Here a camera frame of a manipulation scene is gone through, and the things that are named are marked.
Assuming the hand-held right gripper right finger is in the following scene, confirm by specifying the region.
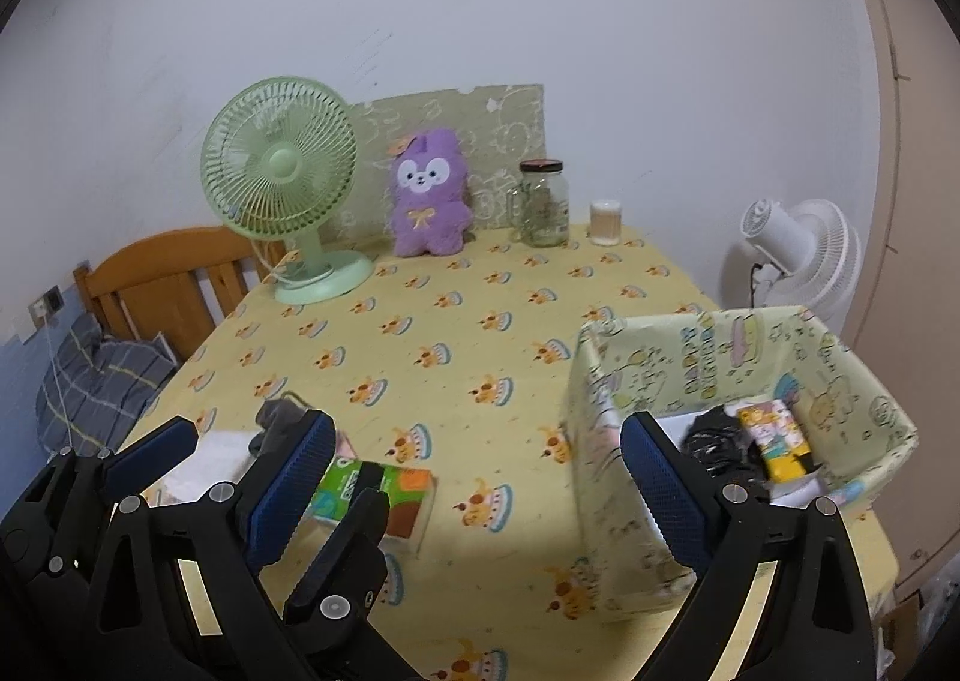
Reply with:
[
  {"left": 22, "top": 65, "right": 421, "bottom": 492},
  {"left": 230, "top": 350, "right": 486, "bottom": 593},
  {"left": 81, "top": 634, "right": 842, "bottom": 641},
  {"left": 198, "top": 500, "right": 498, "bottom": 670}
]
[{"left": 620, "top": 411, "right": 875, "bottom": 681}]

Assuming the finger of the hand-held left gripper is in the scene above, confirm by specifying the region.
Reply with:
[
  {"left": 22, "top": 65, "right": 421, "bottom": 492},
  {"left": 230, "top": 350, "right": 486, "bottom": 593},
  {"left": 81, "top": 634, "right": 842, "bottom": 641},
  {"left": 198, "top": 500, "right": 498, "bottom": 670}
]
[
  {"left": 283, "top": 488, "right": 390, "bottom": 626},
  {"left": 0, "top": 417, "right": 200, "bottom": 626}
]

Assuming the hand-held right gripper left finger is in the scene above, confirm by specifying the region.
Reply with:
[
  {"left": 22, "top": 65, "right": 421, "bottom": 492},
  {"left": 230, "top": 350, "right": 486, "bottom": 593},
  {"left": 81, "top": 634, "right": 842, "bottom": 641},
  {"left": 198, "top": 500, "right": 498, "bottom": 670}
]
[{"left": 82, "top": 409, "right": 337, "bottom": 681}]

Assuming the patterned storage box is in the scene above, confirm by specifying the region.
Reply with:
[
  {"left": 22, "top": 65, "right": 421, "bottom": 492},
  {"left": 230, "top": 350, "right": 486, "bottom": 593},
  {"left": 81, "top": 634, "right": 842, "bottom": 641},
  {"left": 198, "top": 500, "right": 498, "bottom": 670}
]
[{"left": 562, "top": 306, "right": 920, "bottom": 623}]

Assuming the dark grey cloth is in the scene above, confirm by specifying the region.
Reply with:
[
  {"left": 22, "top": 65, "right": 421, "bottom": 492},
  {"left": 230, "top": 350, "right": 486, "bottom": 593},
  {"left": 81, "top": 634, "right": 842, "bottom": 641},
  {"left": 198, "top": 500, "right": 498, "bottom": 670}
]
[{"left": 251, "top": 396, "right": 317, "bottom": 458}]

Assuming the green orange tissue pack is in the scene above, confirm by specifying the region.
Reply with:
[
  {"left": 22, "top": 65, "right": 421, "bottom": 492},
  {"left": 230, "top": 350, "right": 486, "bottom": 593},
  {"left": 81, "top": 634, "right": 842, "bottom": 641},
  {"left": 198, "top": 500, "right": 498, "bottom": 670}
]
[{"left": 309, "top": 460, "right": 437, "bottom": 559}]

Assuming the grey plaid pillow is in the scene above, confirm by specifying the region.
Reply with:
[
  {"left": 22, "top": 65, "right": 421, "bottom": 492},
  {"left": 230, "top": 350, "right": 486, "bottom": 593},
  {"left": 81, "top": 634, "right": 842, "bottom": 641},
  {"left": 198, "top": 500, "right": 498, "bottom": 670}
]
[{"left": 36, "top": 313, "right": 181, "bottom": 458}]

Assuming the yellow patterned tissue pack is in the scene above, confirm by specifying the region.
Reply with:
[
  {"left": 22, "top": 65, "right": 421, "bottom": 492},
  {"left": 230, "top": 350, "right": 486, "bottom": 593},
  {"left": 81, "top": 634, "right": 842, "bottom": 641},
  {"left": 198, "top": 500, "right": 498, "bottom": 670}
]
[{"left": 736, "top": 398, "right": 817, "bottom": 485}]

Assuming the wooden bed headboard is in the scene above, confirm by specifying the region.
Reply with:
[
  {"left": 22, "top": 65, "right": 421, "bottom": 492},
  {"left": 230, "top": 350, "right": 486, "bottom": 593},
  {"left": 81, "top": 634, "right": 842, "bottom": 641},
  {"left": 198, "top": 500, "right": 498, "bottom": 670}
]
[{"left": 73, "top": 225, "right": 290, "bottom": 367}]

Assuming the yellow printed tablecloth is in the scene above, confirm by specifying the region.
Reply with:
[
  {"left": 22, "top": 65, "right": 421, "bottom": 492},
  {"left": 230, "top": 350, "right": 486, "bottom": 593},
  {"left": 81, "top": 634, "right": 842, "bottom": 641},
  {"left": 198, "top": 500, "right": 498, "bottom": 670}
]
[{"left": 124, "top": 223, "right": 901, "bottom": 681}]

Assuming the cardboard box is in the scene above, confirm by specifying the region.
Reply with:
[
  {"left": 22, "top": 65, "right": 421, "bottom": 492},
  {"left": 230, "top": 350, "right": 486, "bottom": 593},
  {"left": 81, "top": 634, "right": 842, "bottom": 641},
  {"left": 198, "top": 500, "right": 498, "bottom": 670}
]
[{"left": 879, "top": 591, "right": 925, "bottom": 676}]

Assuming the cotton swab container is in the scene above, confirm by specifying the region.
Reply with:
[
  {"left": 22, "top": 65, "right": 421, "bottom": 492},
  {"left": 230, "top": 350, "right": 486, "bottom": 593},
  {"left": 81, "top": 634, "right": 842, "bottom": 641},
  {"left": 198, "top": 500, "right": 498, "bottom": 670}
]
[{"left": 589, "top": 199, "right": 624, "bottom": 247}]

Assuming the white standing fan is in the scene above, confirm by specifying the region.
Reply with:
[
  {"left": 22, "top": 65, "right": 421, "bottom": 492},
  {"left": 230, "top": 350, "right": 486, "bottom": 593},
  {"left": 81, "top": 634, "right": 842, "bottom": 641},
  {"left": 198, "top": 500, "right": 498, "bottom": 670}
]
[{"left": 718, "top": 198, "right": 871, "bottom": 326}]

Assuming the green desk fan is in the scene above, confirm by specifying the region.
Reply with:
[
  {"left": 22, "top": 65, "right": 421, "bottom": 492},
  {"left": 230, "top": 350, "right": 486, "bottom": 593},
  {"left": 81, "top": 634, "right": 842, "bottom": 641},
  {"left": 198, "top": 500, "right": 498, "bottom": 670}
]
[{"left": 199, "top": 76, "right": 374, "bottom": 307}]

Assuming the purple plush toy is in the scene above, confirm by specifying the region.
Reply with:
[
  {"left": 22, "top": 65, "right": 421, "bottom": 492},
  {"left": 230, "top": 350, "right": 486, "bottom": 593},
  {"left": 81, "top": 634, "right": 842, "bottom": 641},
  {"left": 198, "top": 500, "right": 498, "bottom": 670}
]
[{"left": 386, "top": 128, "right": 475, "bottom": 258}]

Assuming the glass jar with black lid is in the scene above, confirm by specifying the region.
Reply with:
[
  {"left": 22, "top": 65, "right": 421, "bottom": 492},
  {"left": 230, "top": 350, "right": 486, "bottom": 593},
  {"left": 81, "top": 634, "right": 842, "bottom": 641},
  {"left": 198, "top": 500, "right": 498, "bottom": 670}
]
[{"left": 510, "top": 158, "right": 571, "bottom": 248}]

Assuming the green patterned board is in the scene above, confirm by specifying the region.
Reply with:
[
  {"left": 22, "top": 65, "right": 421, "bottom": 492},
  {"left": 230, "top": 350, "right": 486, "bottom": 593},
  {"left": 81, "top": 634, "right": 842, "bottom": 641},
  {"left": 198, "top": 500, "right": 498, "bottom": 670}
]
[{"left": 330, "top": 81, "right": 546, "bottom": 254}]

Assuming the white charging cable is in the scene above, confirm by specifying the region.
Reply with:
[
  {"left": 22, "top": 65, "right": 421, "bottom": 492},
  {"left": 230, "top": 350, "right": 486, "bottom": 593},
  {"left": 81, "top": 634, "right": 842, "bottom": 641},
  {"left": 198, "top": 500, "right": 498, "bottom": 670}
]
[{"left": 41, "top": 317, "right": 80, "bottom": 457}]

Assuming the white fan power cord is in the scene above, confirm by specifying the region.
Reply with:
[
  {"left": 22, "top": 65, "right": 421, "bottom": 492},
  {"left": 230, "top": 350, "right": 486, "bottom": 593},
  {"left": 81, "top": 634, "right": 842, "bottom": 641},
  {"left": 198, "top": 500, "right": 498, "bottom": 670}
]
[{"left": 259, "top": 238, "right": 302, "bottom": 286}]

